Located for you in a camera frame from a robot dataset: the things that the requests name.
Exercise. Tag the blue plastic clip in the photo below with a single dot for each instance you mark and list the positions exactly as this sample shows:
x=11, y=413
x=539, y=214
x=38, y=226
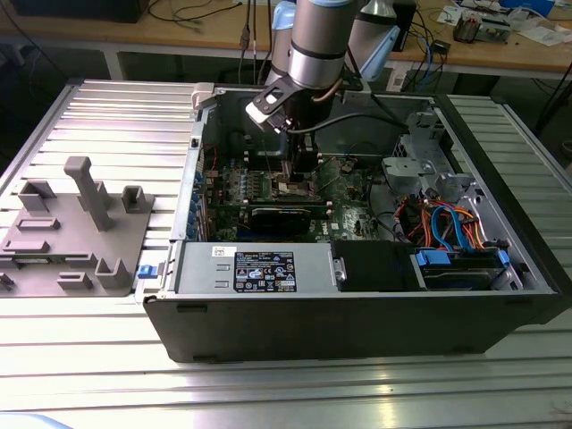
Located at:
x=145, y=271

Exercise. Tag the copper coil device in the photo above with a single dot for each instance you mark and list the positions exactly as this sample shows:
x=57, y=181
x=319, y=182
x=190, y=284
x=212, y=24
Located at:
x=467, y=29

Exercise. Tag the black drive bay cover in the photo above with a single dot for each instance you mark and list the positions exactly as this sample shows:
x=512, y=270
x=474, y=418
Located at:
x=375, y=266

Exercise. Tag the black RAM slot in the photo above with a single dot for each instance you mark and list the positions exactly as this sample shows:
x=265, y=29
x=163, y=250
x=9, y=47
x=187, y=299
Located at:
x=286, y=204
x=286, y=201
x=257, y=164
x=257, y=156
x=257, y=160
x=257, y=168

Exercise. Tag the wooden desk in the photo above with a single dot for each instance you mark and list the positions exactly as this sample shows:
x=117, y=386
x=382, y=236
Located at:
x=134, y=31

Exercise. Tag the hard disk in blue carrier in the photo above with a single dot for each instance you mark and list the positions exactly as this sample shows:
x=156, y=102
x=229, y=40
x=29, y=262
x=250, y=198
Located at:
x=431, y=259

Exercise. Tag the black PC case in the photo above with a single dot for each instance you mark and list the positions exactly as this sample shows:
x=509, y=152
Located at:
x=313, y=330

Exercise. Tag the black monitor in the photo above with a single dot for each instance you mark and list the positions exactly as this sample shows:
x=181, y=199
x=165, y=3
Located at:
x=76, y=10

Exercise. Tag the black power adapter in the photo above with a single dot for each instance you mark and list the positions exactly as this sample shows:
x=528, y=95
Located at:
x=441, y=47

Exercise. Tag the white plastic case latch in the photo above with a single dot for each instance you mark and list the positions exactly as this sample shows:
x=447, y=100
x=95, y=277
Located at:
x=202, y=95

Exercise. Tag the grey power supply unit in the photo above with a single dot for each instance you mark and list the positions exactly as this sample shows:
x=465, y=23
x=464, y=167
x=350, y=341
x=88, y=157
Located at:
x=201, y=268

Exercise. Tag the CPU socket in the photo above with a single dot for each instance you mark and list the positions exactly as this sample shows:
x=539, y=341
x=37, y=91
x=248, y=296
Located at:
x=281, y=192

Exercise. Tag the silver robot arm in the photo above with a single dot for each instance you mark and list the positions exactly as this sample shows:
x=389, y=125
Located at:
x=317, y=44

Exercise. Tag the black graphics card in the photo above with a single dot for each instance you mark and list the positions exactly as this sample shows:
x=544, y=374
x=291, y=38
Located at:
x=279, y=221

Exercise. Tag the small electronics box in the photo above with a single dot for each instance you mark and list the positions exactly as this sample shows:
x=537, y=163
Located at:
x=493, y=31

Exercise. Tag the grey metal drive cage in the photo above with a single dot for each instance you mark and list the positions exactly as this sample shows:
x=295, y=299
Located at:
x=404, y=169

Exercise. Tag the black upright box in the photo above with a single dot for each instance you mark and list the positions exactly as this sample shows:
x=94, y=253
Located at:
x=407, y=31

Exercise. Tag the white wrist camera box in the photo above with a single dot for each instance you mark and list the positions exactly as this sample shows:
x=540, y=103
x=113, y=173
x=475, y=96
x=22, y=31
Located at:
x=259, y=111

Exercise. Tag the white label sheet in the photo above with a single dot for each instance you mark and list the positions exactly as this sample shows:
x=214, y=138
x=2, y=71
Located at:
x=397, y=79

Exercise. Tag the grey parts rack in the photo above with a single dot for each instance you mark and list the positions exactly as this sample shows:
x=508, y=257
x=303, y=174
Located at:
x=67, y=241

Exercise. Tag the green motherboard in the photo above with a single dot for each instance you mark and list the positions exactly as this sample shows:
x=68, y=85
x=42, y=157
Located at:
x=353, y=219

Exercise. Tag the blue box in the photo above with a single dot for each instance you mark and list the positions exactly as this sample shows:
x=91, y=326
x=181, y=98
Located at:
x=527, y=5

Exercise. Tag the round coin battery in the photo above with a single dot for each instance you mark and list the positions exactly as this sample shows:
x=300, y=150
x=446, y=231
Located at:
x=348, y=166

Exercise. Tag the white papers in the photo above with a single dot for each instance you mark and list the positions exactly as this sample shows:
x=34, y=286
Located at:
x=543, y=36

